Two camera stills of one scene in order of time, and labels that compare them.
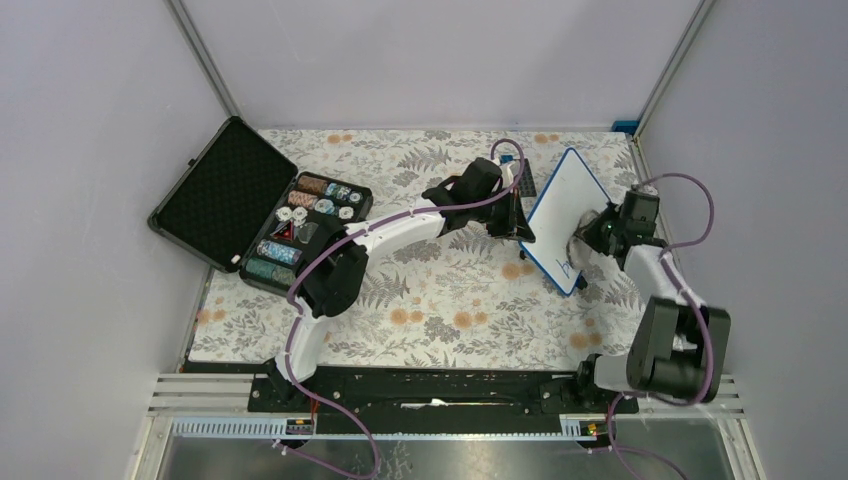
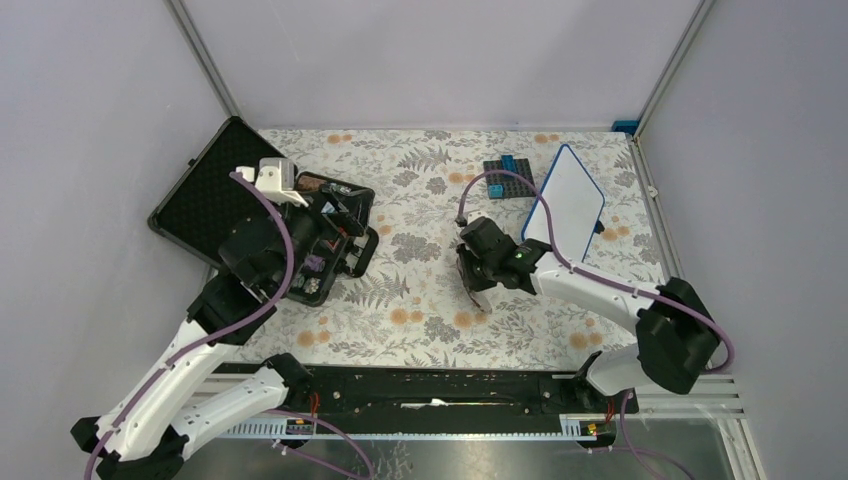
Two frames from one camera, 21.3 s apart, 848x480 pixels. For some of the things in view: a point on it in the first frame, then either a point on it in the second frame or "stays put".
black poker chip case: (246, 207) stays put
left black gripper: (515, 221) → (344, 219)
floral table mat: (468, 298) stays put
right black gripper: (590, 231) → (469, 280)
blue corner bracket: (628, 126) stays put
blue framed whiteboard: (569, 192) stays put
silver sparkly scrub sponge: (578, 251) → (480, 301)
